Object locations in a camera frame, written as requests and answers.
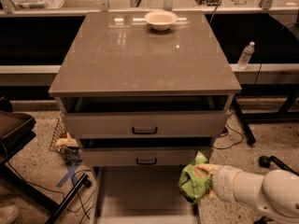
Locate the white paper bowl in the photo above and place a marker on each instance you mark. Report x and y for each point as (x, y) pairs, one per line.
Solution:
(160, 20)

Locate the middle drawer with handle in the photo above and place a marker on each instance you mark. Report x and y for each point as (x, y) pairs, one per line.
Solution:
(143, 151)

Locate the wire basket with items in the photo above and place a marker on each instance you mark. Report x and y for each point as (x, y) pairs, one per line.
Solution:
(63, 144)

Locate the clear plastic water bottle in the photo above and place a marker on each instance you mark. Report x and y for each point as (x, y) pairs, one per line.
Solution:
(245, 56)

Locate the top drawer with handle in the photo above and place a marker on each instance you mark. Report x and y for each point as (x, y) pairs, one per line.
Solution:
(142, 117)

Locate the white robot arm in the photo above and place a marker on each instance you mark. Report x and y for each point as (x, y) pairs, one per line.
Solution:
(275, 195)

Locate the black office chair right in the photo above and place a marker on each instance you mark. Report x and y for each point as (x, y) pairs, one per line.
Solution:
(265, 162)

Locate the green rice chip bag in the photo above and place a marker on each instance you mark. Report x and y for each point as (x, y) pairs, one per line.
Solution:
(192, 186)

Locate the black table leg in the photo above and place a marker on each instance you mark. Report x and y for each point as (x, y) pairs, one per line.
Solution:
(248, 133)

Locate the grey drawer cabinet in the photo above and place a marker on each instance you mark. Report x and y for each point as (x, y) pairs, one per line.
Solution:
(119, 54)

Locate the drawer with handle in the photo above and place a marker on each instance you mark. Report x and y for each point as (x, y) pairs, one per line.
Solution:
(143, 151)
(142, 117)

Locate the white shoe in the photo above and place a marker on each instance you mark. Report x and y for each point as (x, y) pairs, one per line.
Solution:
(8, 214)

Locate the black office chair left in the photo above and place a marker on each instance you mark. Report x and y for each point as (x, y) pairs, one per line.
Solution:
(16, 131)

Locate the black office chair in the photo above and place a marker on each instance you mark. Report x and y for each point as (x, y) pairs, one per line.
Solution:
(265, 162)
(16, 131)

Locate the open bottom drawer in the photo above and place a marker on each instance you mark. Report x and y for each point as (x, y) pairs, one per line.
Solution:
(141, 195)

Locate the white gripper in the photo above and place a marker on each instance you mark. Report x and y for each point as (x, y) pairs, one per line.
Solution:
(224, 181)

